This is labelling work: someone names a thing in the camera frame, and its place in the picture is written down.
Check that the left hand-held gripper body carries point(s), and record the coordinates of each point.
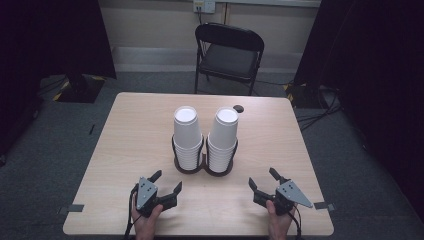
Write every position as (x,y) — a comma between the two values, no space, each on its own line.
(146,193)

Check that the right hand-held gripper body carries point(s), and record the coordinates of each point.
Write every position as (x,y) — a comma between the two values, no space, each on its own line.
(288,195)

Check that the black double cup holder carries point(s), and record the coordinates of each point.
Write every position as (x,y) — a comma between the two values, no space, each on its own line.
(181,170)

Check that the stack of white paper cups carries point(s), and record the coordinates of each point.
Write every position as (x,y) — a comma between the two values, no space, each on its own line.
(224,136)
(186,133)

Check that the person's right hand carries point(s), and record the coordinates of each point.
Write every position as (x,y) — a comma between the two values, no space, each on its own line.
(278,225)

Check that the person's left hand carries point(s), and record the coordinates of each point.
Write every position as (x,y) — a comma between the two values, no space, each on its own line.
(146,225)

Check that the grey tape strip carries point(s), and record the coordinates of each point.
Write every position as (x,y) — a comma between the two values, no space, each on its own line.
(323,206)
(71,209)

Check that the black round table grommet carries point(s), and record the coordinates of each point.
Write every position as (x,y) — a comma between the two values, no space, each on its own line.
(238,108)

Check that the small black floor item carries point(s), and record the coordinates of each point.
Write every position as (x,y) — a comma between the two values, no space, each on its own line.
(91,129)

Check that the black stand base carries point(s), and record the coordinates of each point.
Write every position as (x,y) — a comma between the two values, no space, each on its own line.
(80,89)
(301,96)

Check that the black folding chair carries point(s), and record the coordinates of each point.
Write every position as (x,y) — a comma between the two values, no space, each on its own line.
(230,60)

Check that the black curtain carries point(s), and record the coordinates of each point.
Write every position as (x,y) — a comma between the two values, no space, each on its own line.
(40,50)
(376,66)

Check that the white wall outlet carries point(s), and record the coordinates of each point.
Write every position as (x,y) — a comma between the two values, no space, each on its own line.
(204,6)

